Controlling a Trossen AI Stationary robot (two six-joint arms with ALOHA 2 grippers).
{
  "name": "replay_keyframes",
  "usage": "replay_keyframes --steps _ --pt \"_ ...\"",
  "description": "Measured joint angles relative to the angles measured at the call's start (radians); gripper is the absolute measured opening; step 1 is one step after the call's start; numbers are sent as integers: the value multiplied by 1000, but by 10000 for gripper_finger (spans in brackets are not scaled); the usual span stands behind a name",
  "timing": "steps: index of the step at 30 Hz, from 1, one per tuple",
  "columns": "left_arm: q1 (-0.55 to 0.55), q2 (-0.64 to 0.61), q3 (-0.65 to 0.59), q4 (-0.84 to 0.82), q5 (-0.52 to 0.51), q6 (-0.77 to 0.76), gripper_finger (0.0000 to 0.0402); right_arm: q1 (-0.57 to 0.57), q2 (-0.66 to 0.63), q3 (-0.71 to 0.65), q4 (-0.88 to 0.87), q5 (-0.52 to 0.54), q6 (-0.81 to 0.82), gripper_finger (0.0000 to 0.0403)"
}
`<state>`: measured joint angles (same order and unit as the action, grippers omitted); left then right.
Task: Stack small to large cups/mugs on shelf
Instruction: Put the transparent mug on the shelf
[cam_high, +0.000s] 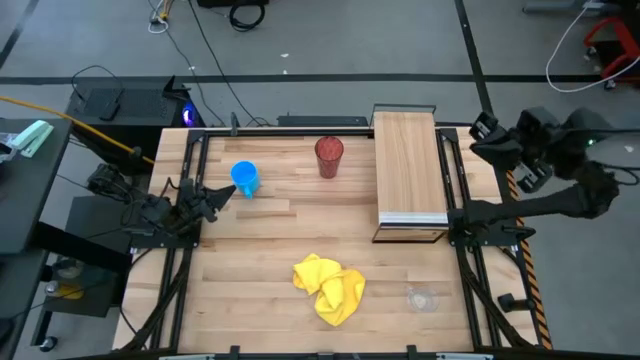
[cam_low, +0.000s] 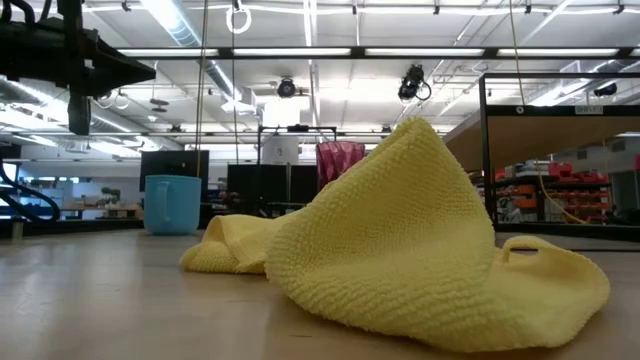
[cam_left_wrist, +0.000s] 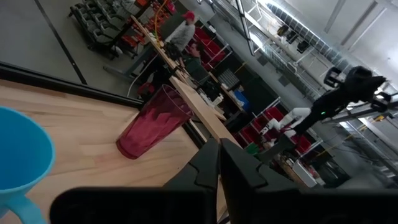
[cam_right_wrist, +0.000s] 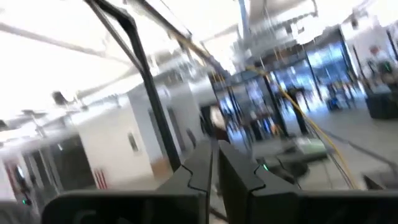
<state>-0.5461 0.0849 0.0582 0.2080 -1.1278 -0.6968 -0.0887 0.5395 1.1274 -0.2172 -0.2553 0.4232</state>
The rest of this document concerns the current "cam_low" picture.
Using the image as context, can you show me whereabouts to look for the black ceiling camera with cable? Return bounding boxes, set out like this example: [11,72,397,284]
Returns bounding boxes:
[397,63,433,102]

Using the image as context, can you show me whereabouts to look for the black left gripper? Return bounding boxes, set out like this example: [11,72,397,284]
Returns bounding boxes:
[0,22,157,97]

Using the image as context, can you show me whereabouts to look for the storage rack with red bins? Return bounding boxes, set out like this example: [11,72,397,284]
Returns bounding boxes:
[494,159,612,225]

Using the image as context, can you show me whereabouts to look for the black computer monitor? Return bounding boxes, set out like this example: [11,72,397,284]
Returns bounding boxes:
[139,149,210,202]

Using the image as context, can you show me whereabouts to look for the black looped cable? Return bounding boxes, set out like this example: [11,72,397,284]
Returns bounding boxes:
[0,158,62,224]

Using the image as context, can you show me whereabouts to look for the black partition screens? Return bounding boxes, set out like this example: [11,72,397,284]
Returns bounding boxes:
[227,163,319,217]

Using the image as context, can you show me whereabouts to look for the wooden shelf with black frame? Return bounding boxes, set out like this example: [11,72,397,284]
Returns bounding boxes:
[443,72,640,242]

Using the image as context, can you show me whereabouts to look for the yellow microfiber cloth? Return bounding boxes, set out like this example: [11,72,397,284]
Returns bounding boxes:
[178,116,612,354]

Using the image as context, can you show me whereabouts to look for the black table edge rail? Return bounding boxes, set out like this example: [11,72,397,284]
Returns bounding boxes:
[0,217,147,239]

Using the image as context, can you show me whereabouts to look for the black overhead light bar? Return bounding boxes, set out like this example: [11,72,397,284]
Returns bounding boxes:
[114,46,640,62]

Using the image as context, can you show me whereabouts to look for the blue plastic mug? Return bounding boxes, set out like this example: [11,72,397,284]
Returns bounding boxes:
[143,174,203,237]

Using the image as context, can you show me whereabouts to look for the red faceted tumbler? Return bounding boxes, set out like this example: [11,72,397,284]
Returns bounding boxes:
[315,140,367,192]

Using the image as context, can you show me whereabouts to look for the thin yellow cable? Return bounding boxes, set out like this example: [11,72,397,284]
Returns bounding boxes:
[536,164,587,226]

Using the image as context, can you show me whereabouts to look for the white cable ring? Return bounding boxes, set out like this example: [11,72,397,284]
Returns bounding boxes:
[225,2,253,36]

